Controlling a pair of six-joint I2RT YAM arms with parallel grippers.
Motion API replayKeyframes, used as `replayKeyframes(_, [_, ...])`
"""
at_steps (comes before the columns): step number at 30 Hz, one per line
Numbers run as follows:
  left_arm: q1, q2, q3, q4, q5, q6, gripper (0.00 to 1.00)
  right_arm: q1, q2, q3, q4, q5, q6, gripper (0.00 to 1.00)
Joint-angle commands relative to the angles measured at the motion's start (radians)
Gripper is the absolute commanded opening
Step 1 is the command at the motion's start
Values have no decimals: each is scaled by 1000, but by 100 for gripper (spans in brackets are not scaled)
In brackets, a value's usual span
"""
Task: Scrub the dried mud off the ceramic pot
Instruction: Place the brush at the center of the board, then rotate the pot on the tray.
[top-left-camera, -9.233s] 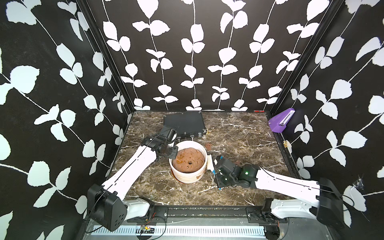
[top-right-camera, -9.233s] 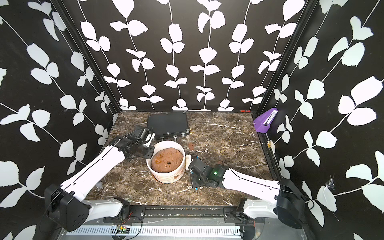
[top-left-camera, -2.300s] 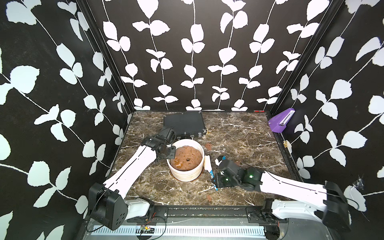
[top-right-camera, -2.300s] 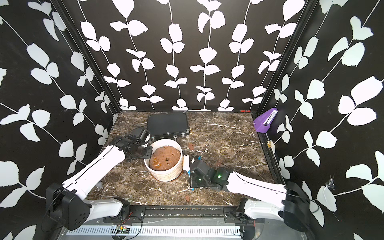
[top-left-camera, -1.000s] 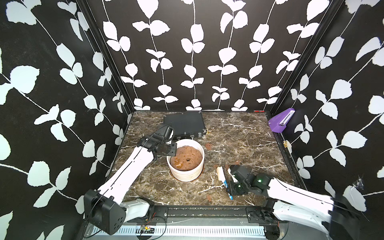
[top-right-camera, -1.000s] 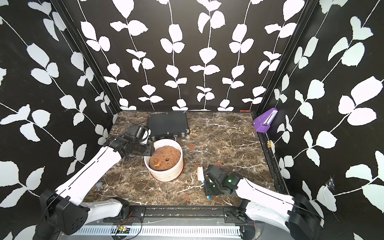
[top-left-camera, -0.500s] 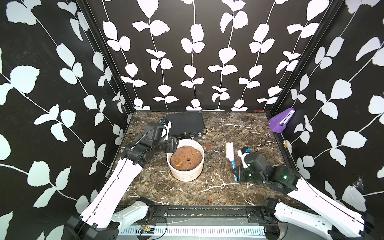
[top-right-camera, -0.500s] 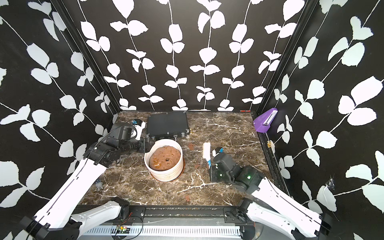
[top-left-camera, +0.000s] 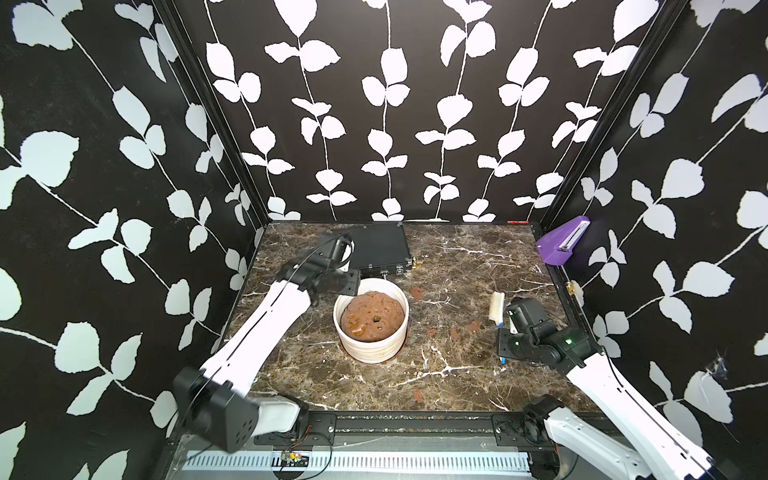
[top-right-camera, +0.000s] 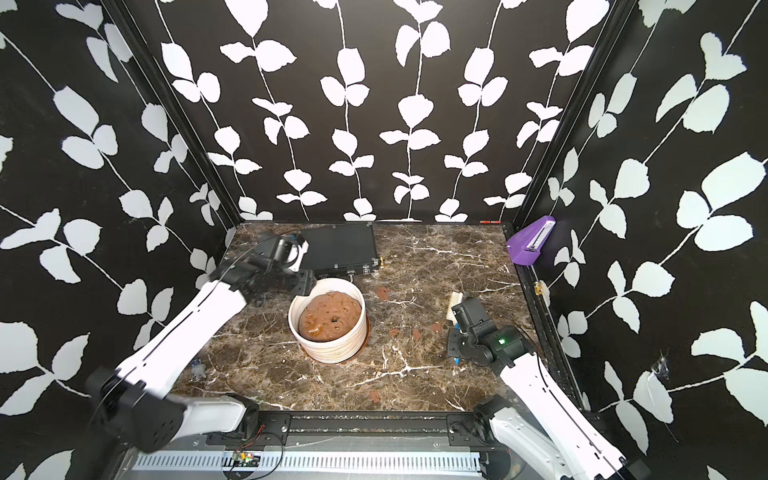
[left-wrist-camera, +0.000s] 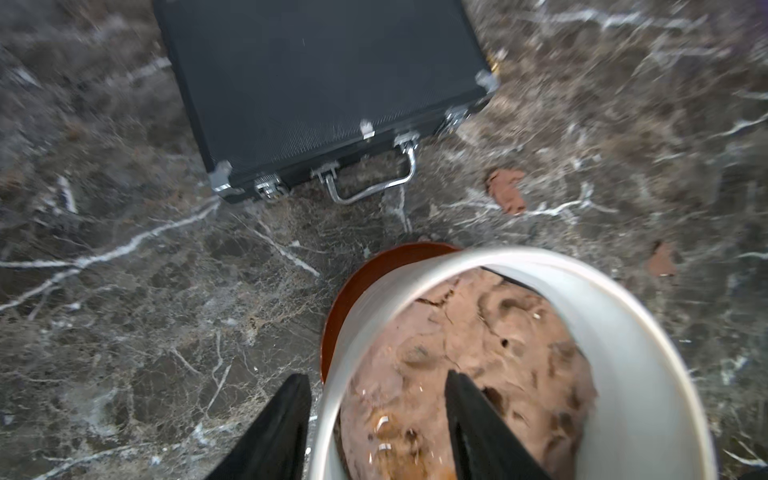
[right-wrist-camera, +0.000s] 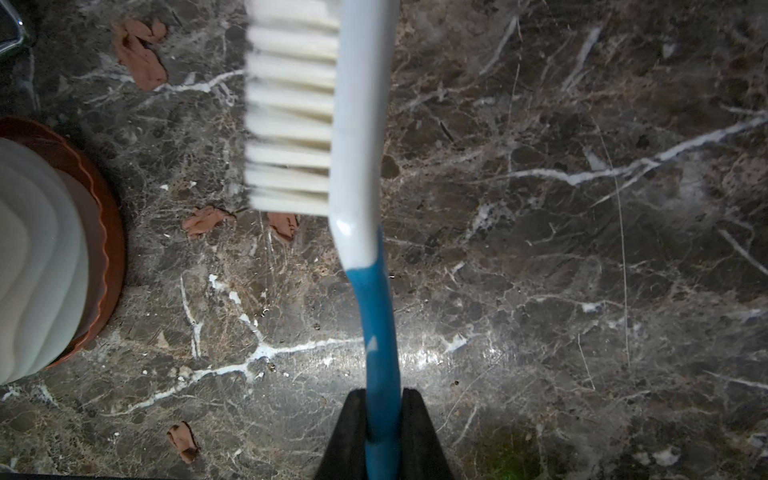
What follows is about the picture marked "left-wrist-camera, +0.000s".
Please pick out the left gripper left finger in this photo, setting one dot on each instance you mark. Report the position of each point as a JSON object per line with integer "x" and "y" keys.
{"x": 273, "y": 447}

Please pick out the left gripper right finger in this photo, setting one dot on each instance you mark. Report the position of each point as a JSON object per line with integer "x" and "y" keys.
{"x": 482, "y": 444}

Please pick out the white ceramic pot with mud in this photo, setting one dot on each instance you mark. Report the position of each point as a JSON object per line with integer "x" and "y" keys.
{"x": 648, "y": 421}

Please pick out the orange pot saucer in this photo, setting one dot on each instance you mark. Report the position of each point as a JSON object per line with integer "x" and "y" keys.
{"x": 370, "y": 272}

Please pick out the brown mud chunk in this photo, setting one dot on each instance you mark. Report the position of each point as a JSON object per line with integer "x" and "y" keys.
{"x": 661, "y": 262}
{"x": 502, "y": 187}

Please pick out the black flat case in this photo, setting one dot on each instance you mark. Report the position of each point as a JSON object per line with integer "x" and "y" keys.
{"x": 279, "y": 93}

